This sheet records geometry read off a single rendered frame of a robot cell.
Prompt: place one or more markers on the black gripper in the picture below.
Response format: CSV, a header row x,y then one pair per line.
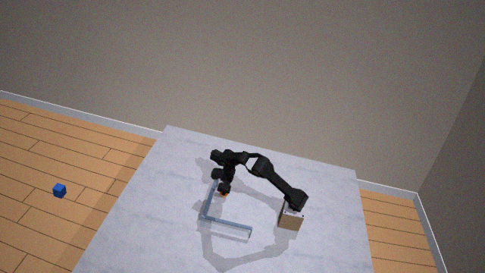
x,y
225,186

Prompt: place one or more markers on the low clear glass wall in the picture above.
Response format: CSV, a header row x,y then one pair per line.
x,y
224,227

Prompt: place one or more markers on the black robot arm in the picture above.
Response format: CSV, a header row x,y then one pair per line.
x,y
262,168

